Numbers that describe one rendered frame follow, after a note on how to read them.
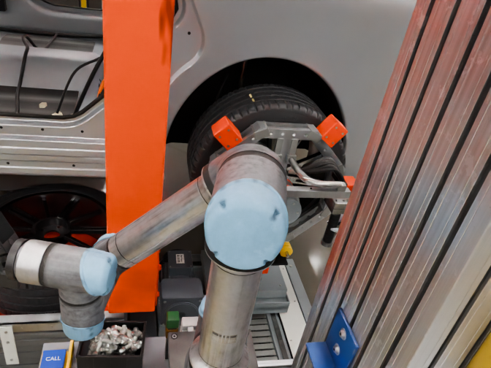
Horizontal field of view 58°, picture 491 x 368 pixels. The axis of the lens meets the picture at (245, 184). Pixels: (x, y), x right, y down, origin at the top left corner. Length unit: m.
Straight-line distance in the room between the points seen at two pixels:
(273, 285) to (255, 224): 1.65
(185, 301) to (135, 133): 0.88
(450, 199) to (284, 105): 1.23
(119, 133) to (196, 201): 0.49
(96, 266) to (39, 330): 1.11
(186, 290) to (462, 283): 1.49
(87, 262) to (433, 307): 0.53
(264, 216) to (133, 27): 0.66
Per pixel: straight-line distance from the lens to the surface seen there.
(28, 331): 1.90
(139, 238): 0.86
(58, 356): 1.63
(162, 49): 1.13
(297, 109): 1.70
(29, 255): 0.81
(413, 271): 0.56
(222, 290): 0.72
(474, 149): 0.48
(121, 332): 1.55
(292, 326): 2.30
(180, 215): 0.81
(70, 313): 0.86
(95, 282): 0.78
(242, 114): 1.66
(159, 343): 1.67
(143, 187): 1.30
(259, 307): 2.25
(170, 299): 1.87
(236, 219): 0.60
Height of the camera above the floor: 1.79
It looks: 32 degrees down
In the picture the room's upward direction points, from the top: 10 degrees clockwise
